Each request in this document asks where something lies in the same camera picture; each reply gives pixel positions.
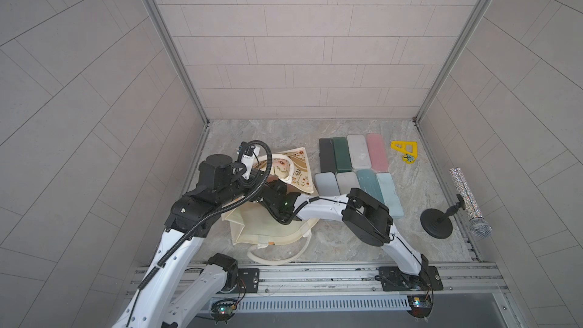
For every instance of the floral canvas tote bag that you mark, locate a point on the floral canvas tote bag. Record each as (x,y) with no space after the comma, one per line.
(268,220)

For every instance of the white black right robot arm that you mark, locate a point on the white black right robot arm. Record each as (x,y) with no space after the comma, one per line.
(367,218)

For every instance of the right circuit board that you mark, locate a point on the right circuit board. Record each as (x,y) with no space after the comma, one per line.
(420,306)

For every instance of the aluminium mounting rail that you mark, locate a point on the aluminium mounting rail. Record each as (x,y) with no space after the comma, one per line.
(358,279)

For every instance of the light teal pencil case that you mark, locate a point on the light teal pencil case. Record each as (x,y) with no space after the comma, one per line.
(368,182)

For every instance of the circuit board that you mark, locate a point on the circuit board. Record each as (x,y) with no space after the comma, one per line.
(420,306)
(223,310)

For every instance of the translucent white pencil case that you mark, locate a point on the translucent white pencil case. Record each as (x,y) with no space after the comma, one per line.
(347,181)

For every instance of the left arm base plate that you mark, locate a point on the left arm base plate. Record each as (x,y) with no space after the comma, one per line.
(245,280)

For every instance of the black pencil case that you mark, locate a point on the black pencil case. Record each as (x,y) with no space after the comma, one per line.
(327,156)

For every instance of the left circuit board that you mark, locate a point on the left circuit board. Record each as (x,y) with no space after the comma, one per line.
(223,310)

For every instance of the pink pencil case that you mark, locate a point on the pink pencil case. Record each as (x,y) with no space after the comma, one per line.
(377,153)

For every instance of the yellow triangular wooden toy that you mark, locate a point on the yellow triangular wooden toy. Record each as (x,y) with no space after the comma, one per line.
(408,149)

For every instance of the glittery silver microphone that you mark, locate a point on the glittery silver microphone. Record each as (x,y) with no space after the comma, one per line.
(477,224)

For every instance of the black microphone stand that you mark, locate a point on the black microphone stand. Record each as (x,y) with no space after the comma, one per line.
(437,223)

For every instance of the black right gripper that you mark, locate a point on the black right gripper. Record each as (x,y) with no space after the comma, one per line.
(281,184)

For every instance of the white grey pencil case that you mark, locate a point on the white grey pencil case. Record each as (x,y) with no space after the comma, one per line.
(358,152)

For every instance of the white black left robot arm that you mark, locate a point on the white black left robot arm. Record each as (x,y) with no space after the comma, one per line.
(224,184)

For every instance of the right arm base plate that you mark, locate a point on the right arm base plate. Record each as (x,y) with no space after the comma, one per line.
(392,279)

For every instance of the pale blue pencil case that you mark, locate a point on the pale blue pencil case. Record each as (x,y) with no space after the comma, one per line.
(390,196)

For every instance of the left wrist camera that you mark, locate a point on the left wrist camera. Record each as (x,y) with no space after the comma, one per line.
(248,154)

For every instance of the dark green pencil case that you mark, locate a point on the dark green pencil case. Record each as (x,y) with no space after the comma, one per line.
(342,155)

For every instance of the light blue grey pencil case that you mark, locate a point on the light blue grey pencil case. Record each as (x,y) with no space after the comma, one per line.
(326,184)

